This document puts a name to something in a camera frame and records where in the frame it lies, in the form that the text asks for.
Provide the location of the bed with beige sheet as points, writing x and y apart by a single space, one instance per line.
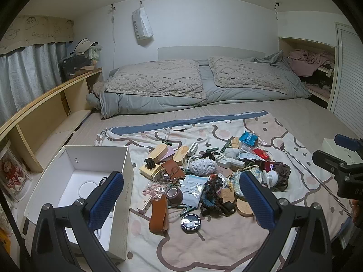
297 110

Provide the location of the brown leather pouch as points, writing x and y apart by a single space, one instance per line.
171 168

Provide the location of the brown tape roll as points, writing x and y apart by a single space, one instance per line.
174 196

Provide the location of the pink card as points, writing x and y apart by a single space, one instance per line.
168 154

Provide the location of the grey curtain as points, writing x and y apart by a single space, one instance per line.
25 73

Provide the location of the grey duvet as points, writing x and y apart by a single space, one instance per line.
209 96

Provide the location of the left quilted pillow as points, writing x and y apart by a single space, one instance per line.
154 76

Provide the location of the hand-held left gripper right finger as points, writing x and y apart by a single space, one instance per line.
256 201

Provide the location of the grey plush sock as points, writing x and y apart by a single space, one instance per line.
232 153

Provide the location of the metal telescopic back scratcher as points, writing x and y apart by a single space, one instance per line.
312 175

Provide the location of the small white carton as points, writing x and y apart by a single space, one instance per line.
145 205

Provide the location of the white mesh ball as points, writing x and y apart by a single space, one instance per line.
202 166

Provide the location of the face mask packet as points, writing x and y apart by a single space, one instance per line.
192 189

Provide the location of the white plastic clip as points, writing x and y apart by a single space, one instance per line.
101 136

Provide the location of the white louvre door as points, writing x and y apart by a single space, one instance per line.
348 76

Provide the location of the round dark compact case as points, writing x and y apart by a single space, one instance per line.
190 222

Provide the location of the framed bear doll picture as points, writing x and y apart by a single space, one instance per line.
12 172

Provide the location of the wooden bedside shelf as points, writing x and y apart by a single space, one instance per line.
54 110

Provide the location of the round wooden coaster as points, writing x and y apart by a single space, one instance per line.
244 207

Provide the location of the bear printed blanket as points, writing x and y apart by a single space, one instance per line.
215 249

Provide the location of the rounded wooden case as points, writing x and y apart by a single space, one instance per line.
180 154
158 151

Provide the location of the black bag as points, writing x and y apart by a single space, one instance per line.
73 65

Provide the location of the blue foil packet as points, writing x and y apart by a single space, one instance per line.
249 138

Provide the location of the brown wooden tag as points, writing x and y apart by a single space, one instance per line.
227 195

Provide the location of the dark red packet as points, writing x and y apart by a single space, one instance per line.
265 165

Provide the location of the wooden wall niche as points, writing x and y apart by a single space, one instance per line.
317 68

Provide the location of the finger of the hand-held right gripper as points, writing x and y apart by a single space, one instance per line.
350 142
334 161

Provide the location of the pink clothes pile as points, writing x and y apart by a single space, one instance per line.
309 59

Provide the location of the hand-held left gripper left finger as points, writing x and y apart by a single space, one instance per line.
106 198

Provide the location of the white hanging paper bag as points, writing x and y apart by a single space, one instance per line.
141 25

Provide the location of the green clothes peg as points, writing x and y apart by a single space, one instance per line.
211 150
183 210
225 147

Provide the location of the white and grey small box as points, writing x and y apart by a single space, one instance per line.
193 148

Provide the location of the quilted pillow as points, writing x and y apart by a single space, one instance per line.
154 76
249 73

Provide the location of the brown leather glasses case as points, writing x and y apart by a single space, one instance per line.
158 215

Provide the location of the beige box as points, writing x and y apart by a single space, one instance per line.
151 173

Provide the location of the right quilted pillow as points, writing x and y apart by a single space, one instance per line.
249 73

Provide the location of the pink candy bag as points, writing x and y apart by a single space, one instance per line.
154 190

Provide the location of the white power adapter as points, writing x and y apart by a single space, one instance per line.
229 163

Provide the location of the small black cube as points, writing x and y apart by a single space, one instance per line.
150 163

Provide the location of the white visor cap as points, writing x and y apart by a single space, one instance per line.
83 45

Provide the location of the white round plastic holder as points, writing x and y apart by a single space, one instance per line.
270 178

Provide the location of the green plush toy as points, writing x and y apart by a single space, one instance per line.
95 52

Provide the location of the dark braided hair band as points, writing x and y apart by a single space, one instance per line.
217 192

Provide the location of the white cardboard box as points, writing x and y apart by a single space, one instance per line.
85 158

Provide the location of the cartoon printed valance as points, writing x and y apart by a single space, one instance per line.
34 31

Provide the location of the brown hair claw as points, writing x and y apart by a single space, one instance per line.
282 175

